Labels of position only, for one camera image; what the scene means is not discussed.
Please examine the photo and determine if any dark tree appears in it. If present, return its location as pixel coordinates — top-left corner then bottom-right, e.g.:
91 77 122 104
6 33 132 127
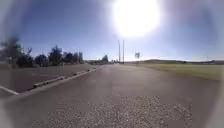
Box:
101 54 110 64

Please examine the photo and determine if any grey asphalt path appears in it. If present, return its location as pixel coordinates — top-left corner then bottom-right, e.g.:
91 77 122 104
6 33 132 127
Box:
0 63 224 128

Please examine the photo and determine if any small bare tree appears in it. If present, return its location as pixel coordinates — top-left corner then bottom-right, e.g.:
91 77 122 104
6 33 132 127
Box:
134 51 141 65

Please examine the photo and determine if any low distant hill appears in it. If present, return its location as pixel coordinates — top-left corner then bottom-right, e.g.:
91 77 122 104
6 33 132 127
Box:
139 58 224 65

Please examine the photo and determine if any row of trees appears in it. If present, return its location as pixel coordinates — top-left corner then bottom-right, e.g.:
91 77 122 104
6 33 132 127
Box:
0 36 85 69

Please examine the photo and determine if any grass field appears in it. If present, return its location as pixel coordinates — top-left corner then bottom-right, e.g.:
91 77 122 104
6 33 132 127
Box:
133 63 224 82

